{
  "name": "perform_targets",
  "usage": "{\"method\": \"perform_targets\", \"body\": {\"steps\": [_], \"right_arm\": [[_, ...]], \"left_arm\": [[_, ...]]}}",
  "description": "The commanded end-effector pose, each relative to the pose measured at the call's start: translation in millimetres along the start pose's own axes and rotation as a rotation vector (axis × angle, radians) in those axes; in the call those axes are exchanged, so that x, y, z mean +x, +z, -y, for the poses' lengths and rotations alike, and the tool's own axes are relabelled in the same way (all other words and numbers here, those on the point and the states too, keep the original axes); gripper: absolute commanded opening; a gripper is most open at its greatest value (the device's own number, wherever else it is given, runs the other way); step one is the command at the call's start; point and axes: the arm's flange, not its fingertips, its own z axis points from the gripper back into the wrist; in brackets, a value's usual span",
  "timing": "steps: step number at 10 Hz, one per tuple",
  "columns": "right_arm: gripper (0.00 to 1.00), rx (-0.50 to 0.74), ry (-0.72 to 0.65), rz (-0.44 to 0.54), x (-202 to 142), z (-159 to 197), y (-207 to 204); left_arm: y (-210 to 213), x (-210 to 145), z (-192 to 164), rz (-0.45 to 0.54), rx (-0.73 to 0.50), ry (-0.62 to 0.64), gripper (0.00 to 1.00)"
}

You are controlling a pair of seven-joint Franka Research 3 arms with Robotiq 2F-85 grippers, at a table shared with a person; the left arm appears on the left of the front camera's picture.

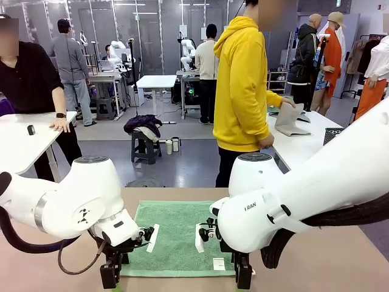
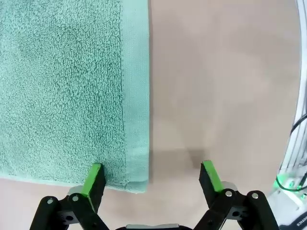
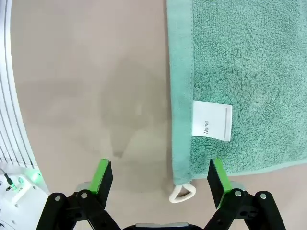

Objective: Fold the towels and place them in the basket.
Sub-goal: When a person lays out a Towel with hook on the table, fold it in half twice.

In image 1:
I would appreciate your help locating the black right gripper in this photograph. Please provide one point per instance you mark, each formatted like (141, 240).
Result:
(241, 258)

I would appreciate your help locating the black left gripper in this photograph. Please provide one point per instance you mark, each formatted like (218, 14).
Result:
(117, 257)

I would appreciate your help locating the green towel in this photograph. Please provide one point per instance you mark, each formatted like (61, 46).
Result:
(176, 231)

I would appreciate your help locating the grey towel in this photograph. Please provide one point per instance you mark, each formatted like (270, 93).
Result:
(290, 120)

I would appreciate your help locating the dark grey plastic basket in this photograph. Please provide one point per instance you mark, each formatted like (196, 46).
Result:
(331, 135)

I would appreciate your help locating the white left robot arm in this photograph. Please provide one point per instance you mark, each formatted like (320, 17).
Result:
(85, 194)

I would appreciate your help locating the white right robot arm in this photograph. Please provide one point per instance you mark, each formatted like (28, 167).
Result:
(304, 194)

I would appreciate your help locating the right forearm yellow sleeve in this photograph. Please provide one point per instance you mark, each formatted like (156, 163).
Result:
(258, 121)

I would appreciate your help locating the white lab robot arm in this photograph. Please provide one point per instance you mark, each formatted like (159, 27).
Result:
(189, 45)
(118, 45)

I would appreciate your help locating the left forearm yellow sleeve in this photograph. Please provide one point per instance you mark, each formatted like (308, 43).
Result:
(275, 98)

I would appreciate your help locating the person's right hand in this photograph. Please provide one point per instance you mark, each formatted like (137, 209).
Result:
(267, 141)

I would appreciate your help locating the black-shirted person's left hand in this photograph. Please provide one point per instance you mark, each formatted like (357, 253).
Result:
(60, 123)

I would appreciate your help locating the person's left hand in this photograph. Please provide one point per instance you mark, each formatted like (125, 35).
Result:
(288, 102)

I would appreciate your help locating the grey plastic stool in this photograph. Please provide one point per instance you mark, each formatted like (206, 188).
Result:
(146, 152)

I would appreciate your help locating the white thermos bottle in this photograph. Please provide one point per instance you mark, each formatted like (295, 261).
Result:
(176, 145)

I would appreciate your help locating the beige cloth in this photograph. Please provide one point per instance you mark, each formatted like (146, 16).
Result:
(150, 134)

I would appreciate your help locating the purple jacket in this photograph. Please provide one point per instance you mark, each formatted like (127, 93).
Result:
(143, 121)

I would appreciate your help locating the small black device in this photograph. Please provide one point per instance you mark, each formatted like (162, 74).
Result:
(31, 130)

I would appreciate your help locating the black step stool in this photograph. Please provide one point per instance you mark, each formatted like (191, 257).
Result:
(106, 109)

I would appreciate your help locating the black wristwatch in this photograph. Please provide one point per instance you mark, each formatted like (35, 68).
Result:
(60, 115)

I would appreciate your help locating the dark folded cloth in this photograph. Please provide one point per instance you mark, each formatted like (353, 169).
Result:
(304, 118)

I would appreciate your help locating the person in yellow hoodie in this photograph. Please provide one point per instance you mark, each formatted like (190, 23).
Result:
(240, 91)

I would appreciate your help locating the purple cloth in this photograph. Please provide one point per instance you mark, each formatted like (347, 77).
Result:
(6, 108)

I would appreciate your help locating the shoe rack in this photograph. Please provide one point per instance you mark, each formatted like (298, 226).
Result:
(279, 79)

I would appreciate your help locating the white lab desk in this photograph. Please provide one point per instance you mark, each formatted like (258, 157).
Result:
(156, 81)

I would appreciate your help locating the black tripod pole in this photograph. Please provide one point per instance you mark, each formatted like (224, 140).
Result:
(132, 67)

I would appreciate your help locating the metal workbench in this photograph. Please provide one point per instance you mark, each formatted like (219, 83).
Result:
(181, 73)

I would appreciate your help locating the person in black shirt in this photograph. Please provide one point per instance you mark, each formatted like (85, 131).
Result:
(27, 79)

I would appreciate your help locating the person in cream sweater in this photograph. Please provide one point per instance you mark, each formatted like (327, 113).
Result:
(206, 61)

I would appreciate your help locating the man in grey sweater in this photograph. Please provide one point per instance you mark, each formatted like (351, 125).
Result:
(70, 57)

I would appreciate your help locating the mannequin in orange trousers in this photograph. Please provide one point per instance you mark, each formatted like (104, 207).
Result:
(373, 91)

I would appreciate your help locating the seated dark-haired man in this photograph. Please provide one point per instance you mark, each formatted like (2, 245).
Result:
(107, 50)

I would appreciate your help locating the mannequin in dark jacket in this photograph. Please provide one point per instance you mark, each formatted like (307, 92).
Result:
(304, 54)

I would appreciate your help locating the mannequin in orange garment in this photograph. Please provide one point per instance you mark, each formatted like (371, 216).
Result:
(332, 54)

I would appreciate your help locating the clothes rack with coats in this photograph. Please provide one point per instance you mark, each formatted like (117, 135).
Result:
(354, 57)

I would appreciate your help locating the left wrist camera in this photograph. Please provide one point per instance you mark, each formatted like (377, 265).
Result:
(152, 238)

